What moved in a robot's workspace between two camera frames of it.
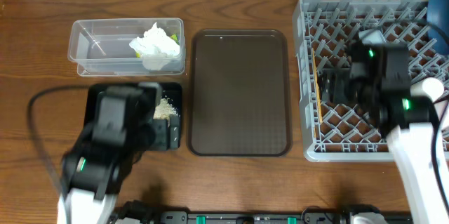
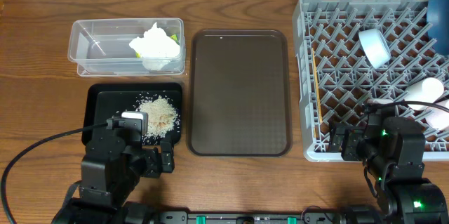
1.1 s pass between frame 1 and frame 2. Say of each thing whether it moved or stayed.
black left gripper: moved
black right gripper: moved
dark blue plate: stayed
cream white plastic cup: stayed
